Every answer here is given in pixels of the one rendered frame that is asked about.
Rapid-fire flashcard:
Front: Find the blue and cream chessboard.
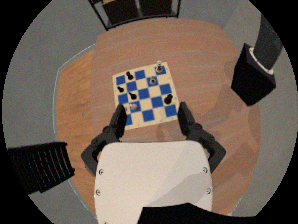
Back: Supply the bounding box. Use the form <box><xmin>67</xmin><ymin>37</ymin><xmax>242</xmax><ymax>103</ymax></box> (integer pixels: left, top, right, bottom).
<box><xmin>113</xmin><ymin>62</ymin><xmax>179</xmax><ymax>130</ymax></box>

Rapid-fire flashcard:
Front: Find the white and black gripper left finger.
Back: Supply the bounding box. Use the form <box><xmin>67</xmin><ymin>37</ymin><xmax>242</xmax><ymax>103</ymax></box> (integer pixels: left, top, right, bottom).
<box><xmin>81</xmin><ymin>104</ymin><xmax>127</xmax><ymax>176</ymax></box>

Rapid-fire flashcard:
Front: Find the white chess bishop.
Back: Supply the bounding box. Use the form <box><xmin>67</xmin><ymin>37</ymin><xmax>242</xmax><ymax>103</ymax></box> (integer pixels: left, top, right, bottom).
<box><xmin>150</xmin><ymin>76</ymin><xmax>156</xmax><ymax>85</ymax></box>

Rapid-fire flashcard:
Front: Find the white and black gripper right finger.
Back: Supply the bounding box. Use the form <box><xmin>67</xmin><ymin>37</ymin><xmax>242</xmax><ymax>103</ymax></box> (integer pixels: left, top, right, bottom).
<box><xmin>177</xmin><ymin>102</ymin><xmax>226</xmax><ymax>174</ymax></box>

